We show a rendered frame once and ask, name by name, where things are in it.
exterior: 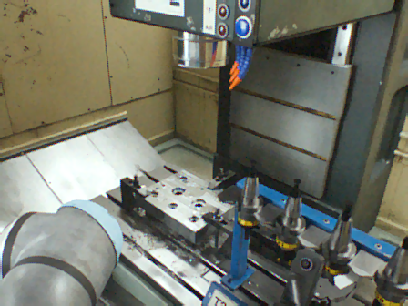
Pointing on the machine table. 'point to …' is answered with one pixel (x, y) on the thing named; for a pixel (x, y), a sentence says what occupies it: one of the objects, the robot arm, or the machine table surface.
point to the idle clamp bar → (265, 237)
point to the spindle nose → (199, 51)
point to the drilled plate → (176, 217)
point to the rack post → (239, 271)
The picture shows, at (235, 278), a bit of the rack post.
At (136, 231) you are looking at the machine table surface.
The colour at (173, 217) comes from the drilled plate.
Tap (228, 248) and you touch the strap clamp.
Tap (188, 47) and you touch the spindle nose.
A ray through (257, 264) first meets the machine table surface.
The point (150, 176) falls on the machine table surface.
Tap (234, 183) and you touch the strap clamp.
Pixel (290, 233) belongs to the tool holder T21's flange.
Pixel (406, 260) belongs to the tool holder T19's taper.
